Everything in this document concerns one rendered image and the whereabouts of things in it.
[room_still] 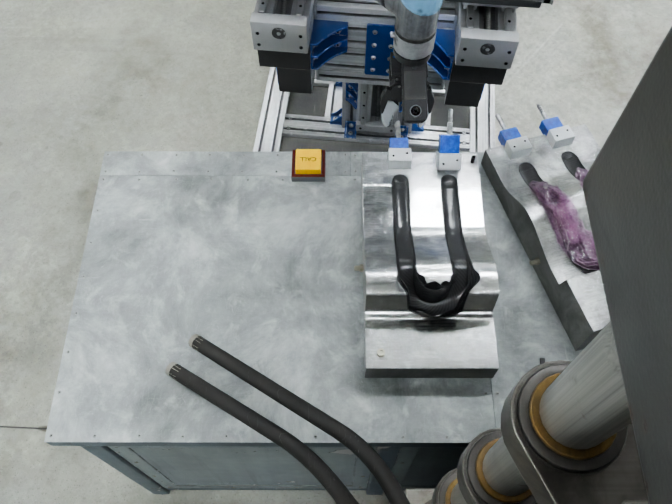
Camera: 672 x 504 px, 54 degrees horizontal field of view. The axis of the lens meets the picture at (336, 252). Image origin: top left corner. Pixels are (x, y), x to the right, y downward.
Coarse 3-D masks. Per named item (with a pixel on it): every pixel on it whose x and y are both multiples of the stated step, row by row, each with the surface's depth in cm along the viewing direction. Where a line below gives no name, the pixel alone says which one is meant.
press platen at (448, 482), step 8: (448, 472) 103; (456, 472) 103; (440, 480) 103; (448, 480) 102; (456, 480) 102; (440, 488) 102; (448, 488) 101; (432, 496) 105; (440, 496) 101; (448, 496) 101
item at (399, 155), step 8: (400, 128) 154; (400, 136) 153; (392, 144) 150; (400, 144) 150; (408, 144) 150; (392, 152) 148; (400, 152) 148; (408, 152) 148; (392, 160) 146; (400, 160) 146; (408, 160) 146; (392, 168) 149; (400, 168) 149; (408, 168) 149
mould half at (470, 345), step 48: (384, 192) 146; (432, 192) 146; (480, 192) 146; (384, 240) 139; (432, 240) 140; (480, 240) 140; (384, 288) 130; (480, 288) 130; (384, 336) 133; (432, 336) 133; (480, 336) 133
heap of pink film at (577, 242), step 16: (576, 176) 150; (544, 192) 144; (560, 192) 144; (544, 208) 143; (560, 208) 140; (576, 208) 143; (560, 224) 140; (576, 224) 140; (560, 240) 140; (576, 240) 138; (592, 240) 139; (576, 256) 139; (592, 256) 138
